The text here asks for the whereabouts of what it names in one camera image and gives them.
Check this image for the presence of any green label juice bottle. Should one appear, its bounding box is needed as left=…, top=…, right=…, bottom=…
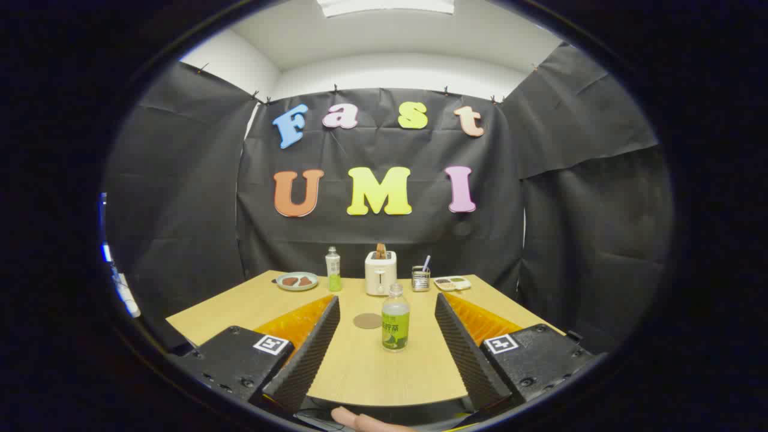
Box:
left=382, top=283, right=411, bottom=352

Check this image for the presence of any white toaster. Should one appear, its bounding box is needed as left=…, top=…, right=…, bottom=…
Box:
left=365, top=251, right=398, bottom=296

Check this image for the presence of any black backdrop cloth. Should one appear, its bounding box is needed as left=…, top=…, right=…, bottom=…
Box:
left=105, top=42, right=673, bottom=355

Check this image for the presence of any slim capped green drink bottle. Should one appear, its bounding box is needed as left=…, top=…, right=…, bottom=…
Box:
left=325, top=246, right=342, bottom=293

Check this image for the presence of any ceiling light panel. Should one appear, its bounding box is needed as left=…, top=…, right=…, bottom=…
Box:
left=317, top=0, right=455, bottom=17

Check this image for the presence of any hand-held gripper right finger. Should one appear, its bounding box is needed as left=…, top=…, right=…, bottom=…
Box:
left=434, top=292, right=595, bottom=412

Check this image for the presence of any pale green plate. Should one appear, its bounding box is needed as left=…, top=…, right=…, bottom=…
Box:
left=276, top=272, right=319, bottom=292

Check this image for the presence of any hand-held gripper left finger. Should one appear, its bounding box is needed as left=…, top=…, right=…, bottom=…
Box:
left=171, top=294, right=341, bottom=415

